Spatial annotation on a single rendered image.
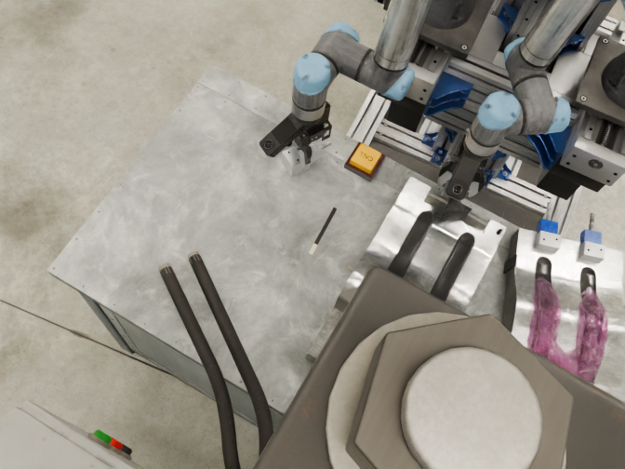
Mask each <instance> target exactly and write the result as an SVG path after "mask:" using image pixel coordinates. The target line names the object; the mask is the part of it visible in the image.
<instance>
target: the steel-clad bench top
mask: <svg viewBox="0 0 625 469"><path fill-rule="evenodd" d="M291 113H292V109H291V106H290V105H289V104H287V103H285V102H283V101H281V100H278V99H277V98H276V97H274V96H272V95H270V94H268V93H266V92H264V91H262V90H260V89H259V88H257V87H254V86H252V85H250V84H248V83H247V82H246V81H244V80H242V79H240V78H238V77H236V76H234V75H232V74H230V73H228V72H226V71H224V70H222V69H221V68H219V67H218V66H216V65H214V64H211V65H210V67H209V68H208V69H207V70H206V72H205V73H204V74H203V76H202V77H201V78H200V79H199V81H198V82H197V83H196V84H195V86H194V87H193V88H192V90H191V91H190V92H189V93H188V95H187V96H186V97H185V98H184V100H183V101H182V102H181V103H180V105H179V106H178V107H177V109H176V110H175V111H174V112H173V114H172V115H171V116H170V117H169V118H168V119H167V120H166V122H165V123H164V124H163V125H162V127H161V128H160V129H159V130H158V132H157V133H156V134H155V135H154V137H153V138H152V139H151V140H150V142H149V143H148V144H147V145H146V147H145V148H144V149H143V150H142V152H141V153H140V154H139V156H138V157H137V158H136V159H135V161H134V162H133V163H132V164H131V166H130V167H129V168H128V169H127V171H126V172H125V173H124V175H123V176H122V177H121V178H120V180H119V181H118V182H117V183H116V184H115V186H114V187H113V188H112V190H111V191H110V192H109V193H108V194H107V195H106V196H105V198H104V199H103V200H102V201H101V203H100V204H99V205H98V207H97V208H96V209H95V210H94V212H93V213H92V214H91V215H90V217H89V218H88V219H87V220H86V222H85V223H84V224H83V225H82V227H81V228H80V229H79V230H78V232H77V233H76V234H75V235H74V237H73V238H72V239H71V241H70V242H69V243H68V244H67V246H66V247H65V248H64V249H63V251H62V252H61V253H60V255H59V256H58V257H57V258H56V260H54V261H53V262H52V264H51V265H50V266H49V267H48V269H47V271H49V272H50V273H52V274H53V275H55V276H56V277H58V278H60V279H61V280H63V281H65V282H66V283H68V284H70V285H71V286H73V287H75V288H77V289H79V290H80V291H82V292H83V293H85V294H86V295H87V296H89V297H91V298H92V299H94V300H96V301H97V302H100V303H101V304H103V305H105V306H106V307H108V308H110V309H111V310H113V311H115V312H116V313H118V314H119V315H121V316H122V317H124V318H126V319H127V320H129V321H131V322H132V323H134V324H136V325H137V326H139V327H141V328H143V329H145V330H146V331H148V332H150V333H151V334H152V335H153V336H155V337H157V338H158V339H160V340H162V341H163V342H166V343H167V344H169V345H171V346H172V347H174V348H176V349H177V350H179V351H181V352H182V353H184V354H185V355H187V356H188V357H190V358H192V359H193V360H195V361H197V362H198V363H200V364H202V362H201V359H200V357H199V355H198V354H197V352H196V350H195V348H194V345H193V342H192V340H191V338H190V336H189V334H188V331H187V329H186V328H185V326H184V324H183V322H182V320H181V318H180V314H179V312H178V310H177V308H176V306H175V304H174V302H173V300H172V298H171V296H170V294H169V292H168V290H167V287H166V284H165V282H164V280H163V278H162V276H161V274H160V272H159V270H158V268H159V266H160V265H162V264H164V263H170V265H171V267H172V269H173V271H174V273H175V275H176V277H177V279H178V280H179V283H180V286H181V288H182V290H183V292H184V294H185V296H186V298H187V300H188V302H189V304H190V306H191V308H192V310H193V313H194V315H195V317H196V319H197V321H198V323H199V325H200V327H201V330H202V331H203V333H204V335H205V337H206V340H207V342H208V344H209V346H210V348H211V350H212V352H213V355H214V356H215V358H216V360H217V362H218V364H219V368H220V370H221V372H222V375H223V378H224V379H226V380H228V381H229V382H232V383H233V384H235V385H237V386H238V387H240V388H242V389H243V390H245V391H247V389H246V386H245V384H244V382H243V380H242V377H241V375H240V373H239V371H238V369H237V366H236V365H235V363H234V361H233V357H232V355H231V353H230V351H229V348H228V346H227V344H226V342H225V340H224V338H223V336H222V334H221V332H220V329H219V326H218V324H217V322H216V319H215V317H214V316H213V314H212V312H211V309H210V307H209V305H208V303H207V300H206V297H205V295H204V293H203V290H202V289H201V287H200V285H199V283H198V280H197V278H196V276H195V274H194V271H193V268H192V266H191V265H190V262H189V260H188V254H189V253H191V252H192V251H198V252H199V254H200V256H201V258H202V260H203V262H204V264H205V266H206V268H207V271H208V273H209V275H210V277H211V279H212V281H213V283H214V286H215V288H216V290H217V292H218V294H219V296H220V299H221V301H222V303H223V305H224V307H225V309H226V311H227V314H228V316H229V318H230V319H231V321H232V323H233V327H234V329H235V331H236V333H237V335H238V337H239V339H240V342H241V343H242V345H243V347H244V349H245V351H246V355H247V357H248V359H249V361H250V363H251V365H252V368H253V369H254V371H255V373H256V375H257V377H258V379H259V383H260V385H261V387H262V390H263V392H264V394H265V396H266V399H267V402H268V405H269V406H271V407H273V408H274V409H277V410H278V411H280V412H282V413H283V414H285V412H286V410H287V408H288V406H289V405H290V403H291V401H292V400H293V398H294V396H295V394H296V393H297V391H298V389H299V388H300V386H301V384H302V383H303V381H304V379H305V378H306V376H307V374H308V372H309V371H310V369H311V367H312V366H313V363H312V362H310V361H308V360H307V359H306V355H307V353H308V351H309V349H310V348H311V346H312V344H313V342H314V340H315V338H316V337H317V335H318V333H319V332H320V330H321V328H322V327H323V325H324V323H325V322H326V320H327V318H328V317H329V315H330V313H331V311H332V310H333V308H334V306H335V303H336V301H337V298H338V296H339V294H340V292H341V291H342V289H343V287H344V286H345V284H346V282H347V280H348V279H349V277H350V275H351V272H349V271H348V270H347V269H348V267H349V266H351V267H352V268H355V267H356V265H357V264H358V262H359V261H360V260H361V259H362V257H363V256H364V254H365V253H366V250H367V249H368V247H369V246H370V244H371V242H372V241H373V239H374V237H375V236H376V234H377V232H378V231H379V228H380V226H381V225H382V224H383V222H384V221H385V219H386V217H387V216H388V214H389V212H390V210H391V209H392V206H393V205H394V203H395V201H396V199H397V198H398V196H399V194H400V193H401V192H402V190H403V189H404V187H405V185H406V183H407V181H408V179H409V178H410V176H411V177H413V178H415V179H417V180H419V181H422V182H423V183H425V184H427V185H429V186H431V187H432V191H434V192H435V193H437V194H439V195H441V192H442V191H443V189H444V187H443V186H439V185H438V184H437V183H435V182H434V181H431V180H429V179H427V178H425V177H423V176H421V175H420V174H418V173H417V172H415V171H413V170H411V169H409V168H407V167H405V166H403V165H401V164H399V163H397V162H395V161H393V160H391V158H389V157H387V156H386V157H385V160H384V161H383V163H382V164H381V166H380V168H379V170H378V172H377V173H376V175H375V176H374V178H373V180H372V181H371V182H370V181H367V180H365V179H364V178H362V177H360V176H358V175H356V174H354V173H352V172H351V171H349V170H348V169H346V168H344V164H345V163H346V161H347V159H348V158H349V156H350V155H351V153H352V151H353V150H354V148H355V146H356V145H357V143H358V142H359V141H356V140H354V139H352V138H350V137H348V136H347V135H345V134H343V133H341V132H339V131H337V130H335V129H334V128H332V129H331V134H330V138H328V139H326V140H324V141H322V138H321V139H319V140H317V141H313V142H311V144H313V145H314V146H315V147H317V146H319V145H321V144H323V143H325V142H327V141H331V143H332V144H331V145H329V146H327V147H326V148H324V149H322V150H323V151H324V153H323V155H322V156H321V157H320V158H318V159H317V160H316V161H314V162H313V163H311V166H310V168H309V169H308V170H306V171H305V170H304V169H303V171H302V172H300V173H299V174H297V175H295V176H293V177H291V176H290V175H289V173H288V172H287V170H286V168H285V167H284V165H283V164H282V152H283V151H285V150H287V149H289V148H291V147H293V146H295V147H296V149H297V148H299V147H298V145H297V144H296V143H295V142H294V141H292V144H291V146H289V147H288V146H287V147H286V148H285V149H283V150H282V151H281V152H280V153H279V154H278V155H277V156H276V157H270V156H268V155H266V154H265V153H264V151H263V150H262V149H261V147H260V146H259V142H260V141H261V140H262V139H263V138H264V137H265V136H266V135H267V134H268V133H269V132H271V131H272V130H273V129H274V128H275V127H276V126H277V125H278V124H279V123H281V122H282V121H283V120H284V119H285V118H286V117H287V116H288V115H289V114H291ZM403 173H404V174H403ZM402 175H403V176H402ZM396 184H397V185H396ZM461 203H462V204H464V205H465V206H467V207H469V208H472V212H473V213H474V214H476V215H478V216H480V217H482V218H484V219H486V220H489V219H491V220H493V221H496V222H498V223H500V224H502V225H504V226H505V227H507V229H506V231H505V233H504V235H503V237H502V238H501V240H500V242H499V245H498V247H497V249H496V251H495V253H494V255H493V257H492V259H491V260H490V262H489V264H488V265H487V267H486V269H485V272H484V274H483V276H482V278H481V280H480V282H479V284H478V286H477V288H476V290H475V292H474V293H473V295H472V298H471V300H470V303H469V305H468V307H467V310H466V312H465V314H467V315H469V316H477V315H486V314H492V315H493V316H494V317H495V318H496V319H497V320H498V321H499V322H500V323H501V322H502V314H503V305H504V298H505V289H506V282H507V273H508V272H507V273H505V274H504V273H503V271H504V263H505V261H507V260H508V259H509V258H510V249H511V241H512V236H513V235H514V233H515V232H516V231H517V230H518V229H519V228H520V227H518V226H516V225H514V224H512V223H510V222H508V221H506V220H504V219H502V218H501V217H499V216H497V215H495V214H493V213H492V212H490V211H488V210H486V209H484V208H481V207H479V206H478V205H476V204H474V203H473V202H471V201H469V200H467V199H465V198H464V199H462V201H461ZM333 208H336V209H337V211H336V212H335V214H334V216H333V218H332V220H331V222H330V223H329V224H328V226H327V228H326V231H325V232H324V234H323V236H322V238H321V240H320V242H319V244H318V245H317V247H316V249H315V251H314V253H313V255H312V254H310V253H309V252H310V250H311V248H312V246H313V243H314V242H315V240H316V238H317V236H318V235H319V233H320V232H321V230H322V228H323V226H324V224H325V223H326V220H327V218H328V216H329V214H330V213H331V211H332V209H333ZM202 365H203V364H202Z"/></svg>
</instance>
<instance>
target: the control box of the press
mask: <svg viewBox="0 0 625 469"><path fill-rule="evenodd" d="M131 450H132V449H130V448H129V447H127V446H126V445H124V444H123V443H120V442H119V441H117V440H116V439H114V438H113V437H111V436H109V435H107V434H105V433H103V432H102V431H101V430H100V429H99V430H96V431H95V433H87V432H86V431H84V430H82V429H80V428H78V427H76V426H74V425H73V424H71V423H69V422H66V421H64V420H63V419H62V418H60V417H58V416H56V415H54V414H52V413H51V412H49V411H47V410H45V409H42V408H41V407H39V406H37V405H35V404H34V403H32V402H30V401H28V400H27V401H25V403H24V404H23V405H22V407H21V408H18V407H15V408H14V409H13V410H12V411H11V413H10V414H9V415H8V417H7V418H6V420H5V421H4V422H3V424H2V425H1V426H0V469H145V468H143V467H142V466H140V465H139V464H137V463H136V462H134V461H132V460H131V459H132V457H131V456H130V454H131V453H132V451H131Z"/></svg>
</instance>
